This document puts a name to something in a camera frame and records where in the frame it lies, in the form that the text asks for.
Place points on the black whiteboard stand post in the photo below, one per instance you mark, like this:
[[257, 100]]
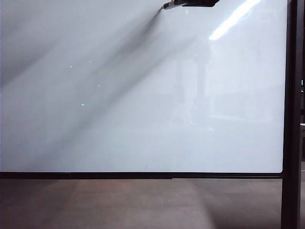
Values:
[[289, 119]]

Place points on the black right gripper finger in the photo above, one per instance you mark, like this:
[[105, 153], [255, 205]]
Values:
[[200, 3]]

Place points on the white whiteboard black frame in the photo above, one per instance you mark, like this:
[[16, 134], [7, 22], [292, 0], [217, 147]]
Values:
[[119, 107]]

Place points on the white table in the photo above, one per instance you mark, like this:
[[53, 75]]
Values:
[[303, 124]]

